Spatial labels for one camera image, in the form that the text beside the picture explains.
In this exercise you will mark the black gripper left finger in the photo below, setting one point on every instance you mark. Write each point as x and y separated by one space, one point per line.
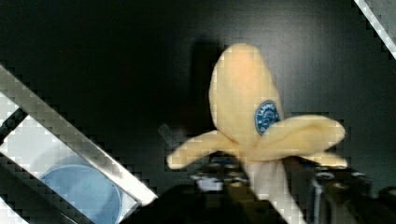
220 194

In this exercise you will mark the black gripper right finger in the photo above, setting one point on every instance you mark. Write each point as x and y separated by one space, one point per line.
337 195

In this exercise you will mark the plush peeled banana toy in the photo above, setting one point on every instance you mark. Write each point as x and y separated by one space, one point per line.
246 111

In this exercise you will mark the blue plate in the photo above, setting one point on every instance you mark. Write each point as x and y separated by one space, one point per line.
91 192

